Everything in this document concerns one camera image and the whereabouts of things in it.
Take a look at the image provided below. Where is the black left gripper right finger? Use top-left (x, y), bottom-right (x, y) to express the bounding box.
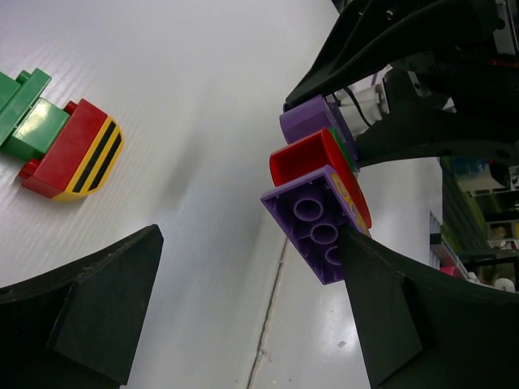
top-left (339, 228), bottom-right (518, 388)

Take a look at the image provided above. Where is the red rounded lego brick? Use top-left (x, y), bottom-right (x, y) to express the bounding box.
top-left (269, 128), bottom-right (372, 229)

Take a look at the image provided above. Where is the red green yellow lego stack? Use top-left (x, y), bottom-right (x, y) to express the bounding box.
top-left (1, 69), bottom-right (124, 202)

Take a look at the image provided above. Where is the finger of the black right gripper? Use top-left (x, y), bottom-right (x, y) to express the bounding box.
top-left (285, 1), bottom-right (499, 109)
top-left (356, 98), bottom-right (518, 166)

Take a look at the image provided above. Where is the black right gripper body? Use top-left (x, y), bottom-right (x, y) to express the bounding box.
top-left (332, 0), bottom-right (519, 171)

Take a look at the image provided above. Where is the purple printed lego slope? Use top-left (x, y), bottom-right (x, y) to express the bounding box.
top-left (260, 165), bottom-right (370, 284)

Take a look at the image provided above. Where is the green lego connector brick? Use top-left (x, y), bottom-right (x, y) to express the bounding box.
top-left (328, 127), bottom-right (358, 174)

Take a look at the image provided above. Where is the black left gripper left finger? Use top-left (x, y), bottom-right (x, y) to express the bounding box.
top-left (1, 224), bottom-right (164, 388)

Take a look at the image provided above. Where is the purple flower lego brick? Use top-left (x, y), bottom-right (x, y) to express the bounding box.
top-left (279, 95), bottom-right (360, 171)

